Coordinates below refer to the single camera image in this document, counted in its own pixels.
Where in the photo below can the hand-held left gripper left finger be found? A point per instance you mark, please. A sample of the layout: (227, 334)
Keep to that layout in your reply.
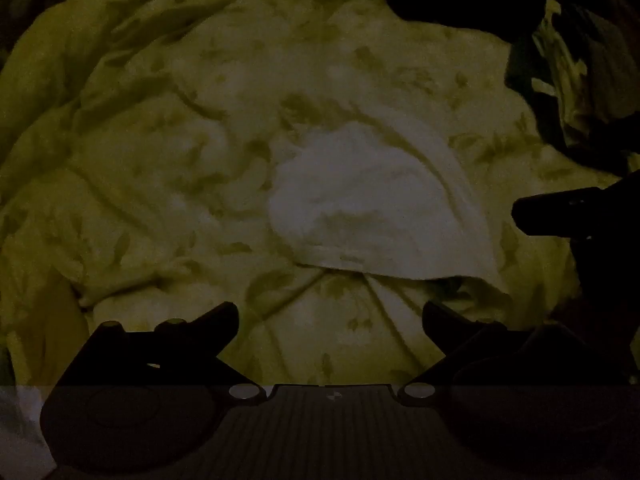
(222, 322)

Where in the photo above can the white cloth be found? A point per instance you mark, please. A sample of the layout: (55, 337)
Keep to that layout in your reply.
(22, 430)

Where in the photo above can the white small garment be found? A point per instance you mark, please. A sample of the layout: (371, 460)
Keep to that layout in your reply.
(360, 200)

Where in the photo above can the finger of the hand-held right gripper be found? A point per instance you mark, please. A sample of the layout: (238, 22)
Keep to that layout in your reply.
(545, 215)

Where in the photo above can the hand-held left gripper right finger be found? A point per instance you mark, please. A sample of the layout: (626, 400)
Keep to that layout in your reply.
(436, 321)

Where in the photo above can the yellow-green leaf print blanket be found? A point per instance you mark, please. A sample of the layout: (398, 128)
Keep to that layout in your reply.
(150, 160)

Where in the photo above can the camouflage patterned cloth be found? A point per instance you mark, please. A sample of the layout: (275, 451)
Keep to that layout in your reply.
(575, 75)

